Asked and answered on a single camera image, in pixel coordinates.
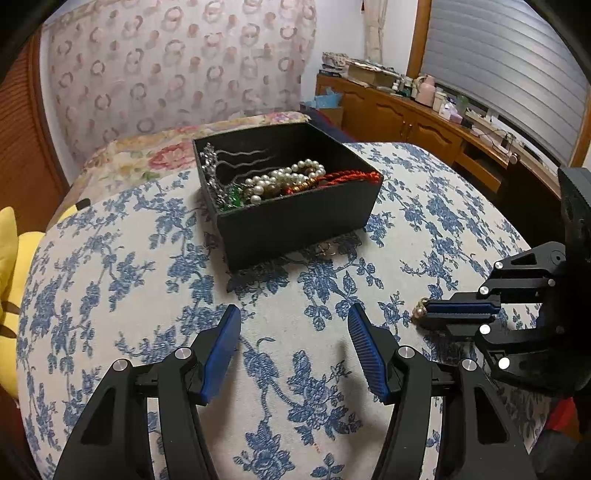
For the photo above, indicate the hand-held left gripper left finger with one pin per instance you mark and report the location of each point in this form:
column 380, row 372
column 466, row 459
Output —
column 221, row 355

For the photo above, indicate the pile of papers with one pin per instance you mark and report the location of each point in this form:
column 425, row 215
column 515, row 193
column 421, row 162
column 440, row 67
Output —
column 364, row 69

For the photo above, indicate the grey window blind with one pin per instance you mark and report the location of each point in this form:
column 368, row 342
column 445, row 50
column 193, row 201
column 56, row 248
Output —
column 498, row 55

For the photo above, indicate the wooden window frame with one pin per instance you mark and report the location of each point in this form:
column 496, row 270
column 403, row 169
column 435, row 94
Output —
column 418, row 41

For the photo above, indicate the pink jar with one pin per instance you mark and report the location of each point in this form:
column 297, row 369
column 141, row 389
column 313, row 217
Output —
column 425, row 90

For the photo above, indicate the small pearl earring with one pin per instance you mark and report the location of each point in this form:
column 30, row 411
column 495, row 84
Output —
column 419, row 314

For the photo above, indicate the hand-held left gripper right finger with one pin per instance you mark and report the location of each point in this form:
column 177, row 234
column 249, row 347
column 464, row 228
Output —
column 369, row 355

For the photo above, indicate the wooden cabinet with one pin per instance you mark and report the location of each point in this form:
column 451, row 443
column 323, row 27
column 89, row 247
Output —
column 392, row 115

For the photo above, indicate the yellow plush toy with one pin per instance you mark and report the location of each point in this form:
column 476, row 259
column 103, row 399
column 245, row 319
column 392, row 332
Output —
column 18, row 277

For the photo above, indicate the silver hairpin with green beads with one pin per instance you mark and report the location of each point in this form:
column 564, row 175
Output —
column 212, row 166

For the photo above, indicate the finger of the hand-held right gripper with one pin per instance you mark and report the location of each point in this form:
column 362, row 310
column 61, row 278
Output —
column 461, row 321
column 461, row 308

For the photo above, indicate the pink floral blanket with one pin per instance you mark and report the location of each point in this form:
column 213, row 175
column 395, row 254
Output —
column 138, row 157

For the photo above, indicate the small silver earring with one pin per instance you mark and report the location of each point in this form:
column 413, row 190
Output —
column 328, row 249

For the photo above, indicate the dark blue bedding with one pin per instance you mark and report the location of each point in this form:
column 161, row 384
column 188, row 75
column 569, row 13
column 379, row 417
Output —
column 332, row 131

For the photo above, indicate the black jewelry box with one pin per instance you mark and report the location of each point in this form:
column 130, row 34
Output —
column 300, row 230

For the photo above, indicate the light blue bag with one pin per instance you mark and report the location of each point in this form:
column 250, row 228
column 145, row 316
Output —
column 330, row 99

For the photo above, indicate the lace curtain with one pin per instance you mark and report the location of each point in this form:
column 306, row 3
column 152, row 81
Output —
column 374, row 27

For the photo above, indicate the reddish wooden wardrobe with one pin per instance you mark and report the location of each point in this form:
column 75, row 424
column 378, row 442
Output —
column 23, row 138

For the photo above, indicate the blue floral cloth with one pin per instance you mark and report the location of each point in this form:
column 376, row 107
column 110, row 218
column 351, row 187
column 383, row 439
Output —
column 138, row 277

